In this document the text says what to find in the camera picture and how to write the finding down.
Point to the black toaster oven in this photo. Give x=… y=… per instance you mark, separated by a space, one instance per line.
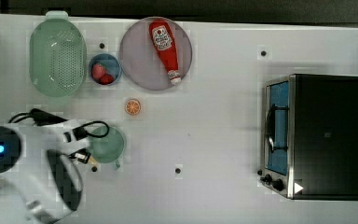
x=310 y=137

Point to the yellow banana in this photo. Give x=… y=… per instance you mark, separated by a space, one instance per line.
x=93 y=162

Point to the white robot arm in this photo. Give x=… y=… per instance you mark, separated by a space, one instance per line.
x=41 y=183

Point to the blue bowl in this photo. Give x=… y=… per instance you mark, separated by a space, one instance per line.
x=111 y=65

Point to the red strawberry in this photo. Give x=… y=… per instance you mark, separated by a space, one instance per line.
x=106 y=79
x=98 y=71

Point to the green mug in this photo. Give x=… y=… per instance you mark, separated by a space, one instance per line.
x=107 y=147

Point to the red strawberry lower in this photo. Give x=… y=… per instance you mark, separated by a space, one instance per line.
x=106 y=79

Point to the red strawberry upper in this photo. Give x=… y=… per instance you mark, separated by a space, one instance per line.
x=98 y=71

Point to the orange slice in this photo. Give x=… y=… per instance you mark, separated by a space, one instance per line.
x=133 y=107

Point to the green plastic colander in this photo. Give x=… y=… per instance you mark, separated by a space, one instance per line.
x=57 y=56

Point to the pink round plate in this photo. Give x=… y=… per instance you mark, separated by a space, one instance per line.
x=140 y=61

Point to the red ketchup bottle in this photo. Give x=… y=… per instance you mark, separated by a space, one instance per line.
x=164 y=44

